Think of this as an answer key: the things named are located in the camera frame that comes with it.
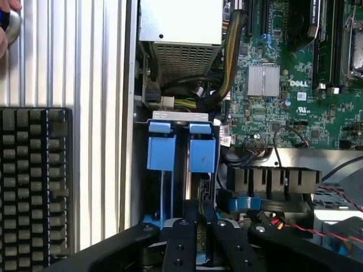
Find person's hand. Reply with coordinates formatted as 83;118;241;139
0;0;23;59

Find black slotted plastic fan shroud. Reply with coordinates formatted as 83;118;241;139
226;165;323;213

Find green Dell motherboard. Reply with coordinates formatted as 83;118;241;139
221;0;363;150

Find black keyboard with grey keys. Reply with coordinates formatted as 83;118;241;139
0;107;74;272

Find silver chipset heatsink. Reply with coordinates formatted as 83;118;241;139
246;64;281;97

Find silver open PC case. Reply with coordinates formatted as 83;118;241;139
119;0;363;272

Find silver power supply unit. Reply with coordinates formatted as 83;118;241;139
138;0;223;78

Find black RAM slots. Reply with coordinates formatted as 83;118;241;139
313;0;344;89

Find silver CPU socket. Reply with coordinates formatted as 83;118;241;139
341;7;363;88

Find black expansion slot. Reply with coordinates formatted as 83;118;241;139
246;0;255;37
260;0;272;32

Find black CPU cooler shroud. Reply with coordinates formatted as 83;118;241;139
285;0;322;52

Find blue flat SATA wire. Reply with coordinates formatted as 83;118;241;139
229;196;262;213

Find thin black wire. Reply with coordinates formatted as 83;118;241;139
273;124;310;168

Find red black twisted wire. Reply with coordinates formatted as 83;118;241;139
282;185;363;245

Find silver disk bay bracket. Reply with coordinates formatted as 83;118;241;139
152;110;209;123

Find grey wire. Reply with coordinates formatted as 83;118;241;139
321;158;363;182

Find white plastic wire connector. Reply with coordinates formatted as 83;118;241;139
160;95;175;110

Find thick black wire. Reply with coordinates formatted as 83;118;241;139
160;75;222;95

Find yellow black braided wire bundle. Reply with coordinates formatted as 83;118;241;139
198;8;249;106

